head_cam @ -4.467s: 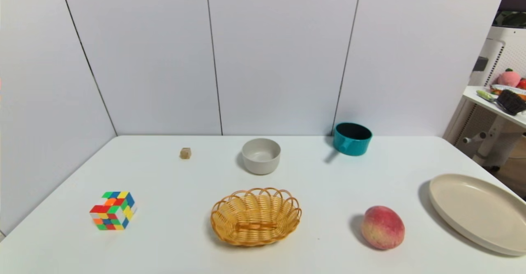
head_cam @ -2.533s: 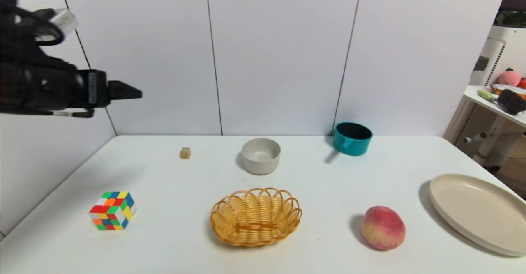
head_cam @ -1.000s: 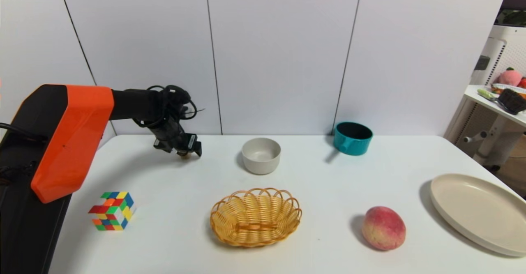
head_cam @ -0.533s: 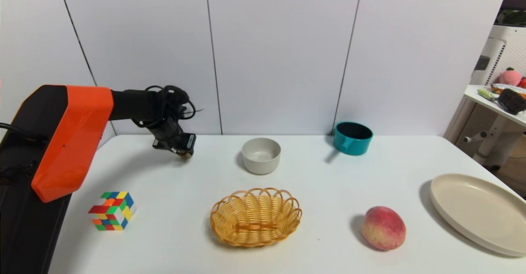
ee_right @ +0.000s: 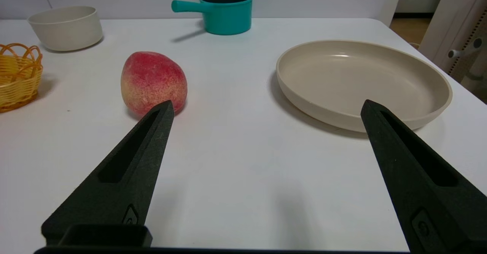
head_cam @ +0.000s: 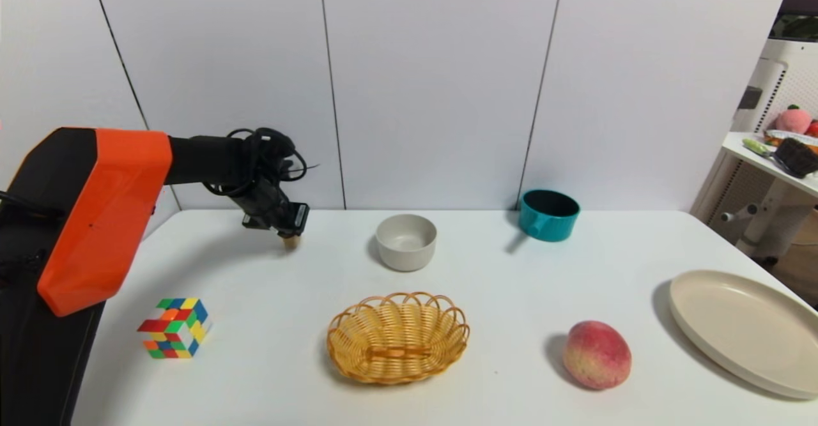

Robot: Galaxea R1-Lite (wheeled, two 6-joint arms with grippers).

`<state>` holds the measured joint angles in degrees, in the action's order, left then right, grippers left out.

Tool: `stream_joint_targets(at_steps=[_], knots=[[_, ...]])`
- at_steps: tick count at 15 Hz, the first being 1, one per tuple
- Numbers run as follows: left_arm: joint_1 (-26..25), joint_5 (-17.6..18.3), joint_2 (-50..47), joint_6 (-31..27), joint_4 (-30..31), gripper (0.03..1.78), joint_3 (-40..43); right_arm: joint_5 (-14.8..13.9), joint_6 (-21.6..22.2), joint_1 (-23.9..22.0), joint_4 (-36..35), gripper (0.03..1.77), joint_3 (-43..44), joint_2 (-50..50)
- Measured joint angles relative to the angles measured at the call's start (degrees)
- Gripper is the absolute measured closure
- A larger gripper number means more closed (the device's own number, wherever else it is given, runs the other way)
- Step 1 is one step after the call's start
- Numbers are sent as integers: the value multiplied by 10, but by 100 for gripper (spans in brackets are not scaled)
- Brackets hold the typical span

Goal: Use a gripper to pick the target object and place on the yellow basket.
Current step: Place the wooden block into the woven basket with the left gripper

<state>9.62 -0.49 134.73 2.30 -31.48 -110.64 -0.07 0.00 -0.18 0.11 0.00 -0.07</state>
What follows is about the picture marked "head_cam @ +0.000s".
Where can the white side table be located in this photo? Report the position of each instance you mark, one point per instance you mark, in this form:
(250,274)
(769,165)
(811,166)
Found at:
(770,212)

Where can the teal pot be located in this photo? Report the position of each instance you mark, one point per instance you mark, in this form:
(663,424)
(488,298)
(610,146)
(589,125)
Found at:
(548,216)

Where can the orange and black left arm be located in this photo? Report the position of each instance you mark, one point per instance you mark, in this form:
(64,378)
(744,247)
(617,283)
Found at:
(96,221)

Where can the multicoloured Rubik's cube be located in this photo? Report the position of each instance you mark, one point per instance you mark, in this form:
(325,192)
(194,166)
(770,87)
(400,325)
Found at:
(174,327)

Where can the pink plush peach toy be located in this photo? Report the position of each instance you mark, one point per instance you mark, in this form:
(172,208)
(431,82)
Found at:
(794,121)

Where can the grey-white bowl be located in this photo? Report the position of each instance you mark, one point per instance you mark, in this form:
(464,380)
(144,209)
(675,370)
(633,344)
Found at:
(406,243)

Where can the white perforated cabinet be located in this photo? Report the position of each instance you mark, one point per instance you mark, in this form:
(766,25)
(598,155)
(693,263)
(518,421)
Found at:
(772,81)

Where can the yellow wicker basket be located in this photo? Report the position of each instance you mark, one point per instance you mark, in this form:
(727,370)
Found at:
(397,338)

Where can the pink-yellow peach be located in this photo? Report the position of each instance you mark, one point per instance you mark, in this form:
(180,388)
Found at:
(597,355)

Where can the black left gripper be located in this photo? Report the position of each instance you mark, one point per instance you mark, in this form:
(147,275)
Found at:
(296,219)

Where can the green toy vegetable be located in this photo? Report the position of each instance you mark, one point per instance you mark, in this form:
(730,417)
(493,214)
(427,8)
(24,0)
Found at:
(758,147)

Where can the cream round plate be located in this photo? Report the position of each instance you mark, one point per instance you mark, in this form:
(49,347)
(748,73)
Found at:
(746,330)

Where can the small tan cube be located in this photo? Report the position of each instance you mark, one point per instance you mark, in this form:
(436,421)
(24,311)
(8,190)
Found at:
(292,243)

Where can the red toy fruit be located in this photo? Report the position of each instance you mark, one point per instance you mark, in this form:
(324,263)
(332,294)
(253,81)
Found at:
(813,128)

